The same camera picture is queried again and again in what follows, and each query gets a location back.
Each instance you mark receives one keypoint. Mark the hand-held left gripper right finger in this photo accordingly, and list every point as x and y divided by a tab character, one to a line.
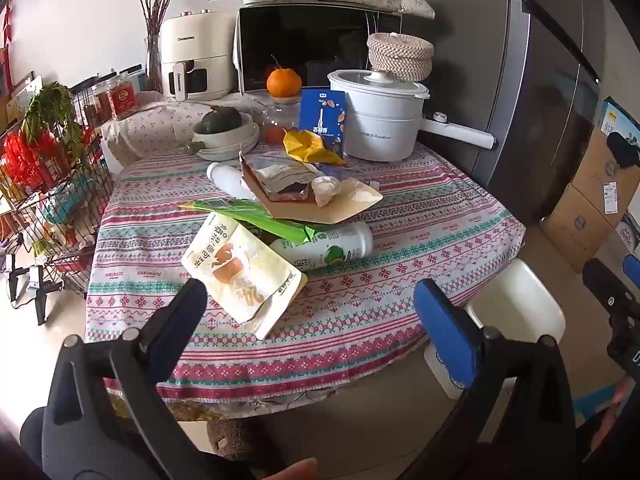
445	327

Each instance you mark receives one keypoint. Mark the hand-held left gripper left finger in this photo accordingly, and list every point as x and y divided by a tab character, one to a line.
184	311

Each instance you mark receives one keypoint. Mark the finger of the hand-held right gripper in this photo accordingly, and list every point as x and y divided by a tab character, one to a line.
633	267
607	285

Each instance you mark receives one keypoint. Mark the cream snack pouch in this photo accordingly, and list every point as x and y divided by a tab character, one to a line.
235	270

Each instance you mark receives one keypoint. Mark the person's left hand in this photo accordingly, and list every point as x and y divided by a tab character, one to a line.
292	470

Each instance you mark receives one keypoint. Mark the small blue white box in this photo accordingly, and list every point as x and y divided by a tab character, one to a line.
631	235

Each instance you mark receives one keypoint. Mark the brown cardboard box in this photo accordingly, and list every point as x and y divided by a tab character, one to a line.
575	230
600	175

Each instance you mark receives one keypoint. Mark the blue plastic stool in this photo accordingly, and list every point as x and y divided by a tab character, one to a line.
592	405

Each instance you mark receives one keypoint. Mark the white plastic chair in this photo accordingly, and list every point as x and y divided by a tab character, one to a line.
515	305

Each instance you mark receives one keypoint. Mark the patterned red green tablecloth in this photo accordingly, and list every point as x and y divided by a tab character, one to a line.
400	240

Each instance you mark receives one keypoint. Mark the green snack bag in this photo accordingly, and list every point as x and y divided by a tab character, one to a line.
240	210

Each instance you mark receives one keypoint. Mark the white bottle green label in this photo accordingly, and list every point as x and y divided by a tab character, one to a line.
340	245

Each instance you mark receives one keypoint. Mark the brown fuzzy object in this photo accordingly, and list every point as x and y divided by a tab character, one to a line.
237	437

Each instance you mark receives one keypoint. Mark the white plastic bottle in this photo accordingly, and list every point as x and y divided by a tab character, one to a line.
225	175

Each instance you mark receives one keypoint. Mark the black white gadget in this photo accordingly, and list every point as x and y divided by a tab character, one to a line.
39	287
15	280

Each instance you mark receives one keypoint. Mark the cardboard box blue print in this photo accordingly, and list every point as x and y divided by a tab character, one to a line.
612	115

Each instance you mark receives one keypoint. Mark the brown cardboard piece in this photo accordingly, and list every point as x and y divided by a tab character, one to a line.
345	205

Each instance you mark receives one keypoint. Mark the silver foil wrapper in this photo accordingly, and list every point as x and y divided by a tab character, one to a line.
285	176

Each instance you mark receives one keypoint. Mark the white ceramic plate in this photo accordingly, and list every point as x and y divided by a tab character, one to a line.
245	149

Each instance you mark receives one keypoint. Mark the crumpled white tissue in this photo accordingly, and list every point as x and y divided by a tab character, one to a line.
325	191

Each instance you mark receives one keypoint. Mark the white cloth red dots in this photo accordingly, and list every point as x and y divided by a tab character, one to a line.
150	125

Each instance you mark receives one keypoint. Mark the dark green squash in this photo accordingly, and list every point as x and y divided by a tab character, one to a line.
222	120

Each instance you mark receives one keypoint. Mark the small orange mandarin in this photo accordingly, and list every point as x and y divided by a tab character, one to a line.
273	133

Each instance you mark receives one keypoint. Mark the yellow snack bag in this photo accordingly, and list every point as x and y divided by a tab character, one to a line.
305	145

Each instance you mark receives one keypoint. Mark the grey refrigerator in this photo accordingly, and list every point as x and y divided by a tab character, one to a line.
525	85

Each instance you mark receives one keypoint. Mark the white electric cooking pot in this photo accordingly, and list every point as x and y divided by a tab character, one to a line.
380	120

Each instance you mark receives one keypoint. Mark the red snack packets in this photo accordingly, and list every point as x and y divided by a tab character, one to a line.
25	160

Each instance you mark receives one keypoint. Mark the clear glass jar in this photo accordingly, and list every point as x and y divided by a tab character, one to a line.
285	112

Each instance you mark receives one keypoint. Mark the green leafy vegetable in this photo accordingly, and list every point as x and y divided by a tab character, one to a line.
50	110

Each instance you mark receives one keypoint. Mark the blue drink carton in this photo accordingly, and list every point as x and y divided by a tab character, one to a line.
320	110

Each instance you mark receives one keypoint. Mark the clear glass vase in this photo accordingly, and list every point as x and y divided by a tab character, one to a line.
152	67

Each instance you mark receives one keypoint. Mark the large orange mandarin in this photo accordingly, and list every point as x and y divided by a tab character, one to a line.
284	82

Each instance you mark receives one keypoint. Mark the cream air fryer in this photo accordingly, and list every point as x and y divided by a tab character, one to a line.
195	40

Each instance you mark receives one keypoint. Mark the dry brown branches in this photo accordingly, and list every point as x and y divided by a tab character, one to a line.
160	5

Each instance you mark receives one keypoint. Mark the white microwave oven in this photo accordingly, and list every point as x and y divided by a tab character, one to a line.
320	35

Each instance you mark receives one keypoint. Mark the red hanging decoration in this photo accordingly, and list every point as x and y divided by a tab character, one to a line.
7	45

